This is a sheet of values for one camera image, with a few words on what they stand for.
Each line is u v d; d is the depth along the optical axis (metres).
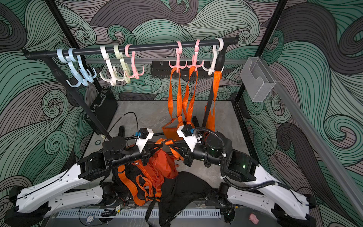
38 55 0.39
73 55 0.40
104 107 0.92
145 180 0.76
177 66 0.52
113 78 0.49
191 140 0.45
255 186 0.39
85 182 0.45
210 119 0.79
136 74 0.49
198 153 0.46
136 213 0.70
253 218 0.66
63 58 0.40
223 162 0.39
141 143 0.50
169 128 0.88
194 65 0.52
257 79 0.78
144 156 0.50
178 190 0.73
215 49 0.49
